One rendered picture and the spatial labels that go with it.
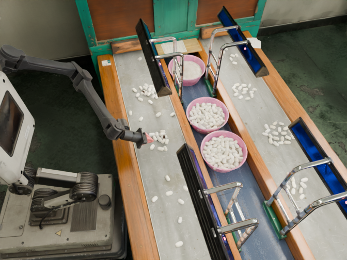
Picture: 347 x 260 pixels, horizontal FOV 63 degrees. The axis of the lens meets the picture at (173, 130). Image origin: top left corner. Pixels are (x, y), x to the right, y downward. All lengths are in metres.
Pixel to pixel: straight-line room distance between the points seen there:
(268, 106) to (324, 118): 1.22
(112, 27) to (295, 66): 2.17
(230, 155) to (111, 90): 0.89
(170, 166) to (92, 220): 0.57
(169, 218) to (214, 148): 0.48
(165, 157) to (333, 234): 0.93
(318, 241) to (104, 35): 1.81
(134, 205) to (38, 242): 0.64
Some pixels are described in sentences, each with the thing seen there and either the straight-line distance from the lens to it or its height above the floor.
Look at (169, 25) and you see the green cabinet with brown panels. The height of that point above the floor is 0.91.
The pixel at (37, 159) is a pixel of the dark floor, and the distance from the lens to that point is 2.72.
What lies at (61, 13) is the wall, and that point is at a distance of 3.05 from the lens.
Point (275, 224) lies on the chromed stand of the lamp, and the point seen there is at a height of 0.71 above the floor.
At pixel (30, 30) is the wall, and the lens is 3.18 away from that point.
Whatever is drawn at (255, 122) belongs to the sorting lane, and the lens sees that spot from 1.83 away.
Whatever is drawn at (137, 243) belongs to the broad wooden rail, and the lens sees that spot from 1.42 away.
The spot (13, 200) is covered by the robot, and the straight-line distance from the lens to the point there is 2.03.
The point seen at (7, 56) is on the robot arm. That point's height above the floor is 1.34.
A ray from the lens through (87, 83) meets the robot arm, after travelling 1.60.
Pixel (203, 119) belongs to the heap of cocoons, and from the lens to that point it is 1.78.
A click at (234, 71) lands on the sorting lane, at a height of 0.74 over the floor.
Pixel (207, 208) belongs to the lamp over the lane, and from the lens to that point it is 1.10.
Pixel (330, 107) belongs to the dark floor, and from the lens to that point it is 3.22.
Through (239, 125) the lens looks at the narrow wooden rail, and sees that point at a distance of 1.76.
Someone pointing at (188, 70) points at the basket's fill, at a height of 0.73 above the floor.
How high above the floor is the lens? 2.13
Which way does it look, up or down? 54 degrees down
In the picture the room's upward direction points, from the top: 1 degrees clockwise
